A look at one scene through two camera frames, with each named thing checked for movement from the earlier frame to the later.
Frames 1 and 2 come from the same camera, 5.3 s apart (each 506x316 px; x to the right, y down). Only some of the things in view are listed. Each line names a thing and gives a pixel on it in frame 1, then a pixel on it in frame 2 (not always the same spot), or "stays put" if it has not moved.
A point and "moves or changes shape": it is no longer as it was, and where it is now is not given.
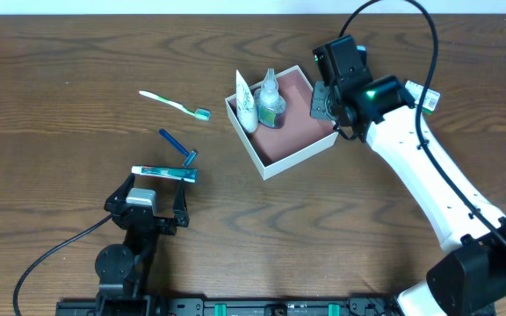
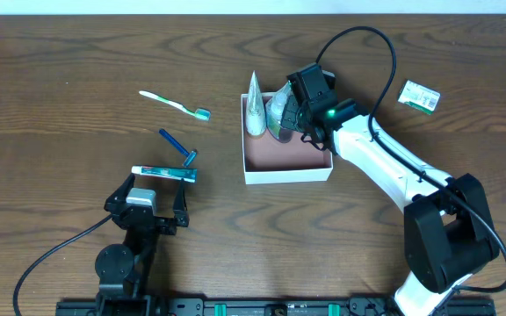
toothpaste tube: x=184 y=174 stays put
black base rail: x=225 y=306 stays put
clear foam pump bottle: x=271 y=104 moves or changes shape
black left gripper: x=161 y=222 stays put
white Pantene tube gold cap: x=246 y=106 -> x=256 y=120
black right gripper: x=320 y=102 -> x=291 y=112
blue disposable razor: x=190 y=155 stays put
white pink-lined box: x=271 y=149 moves or changes shape
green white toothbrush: x=200 y=113 stays put
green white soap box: x=431 y=98 stays put
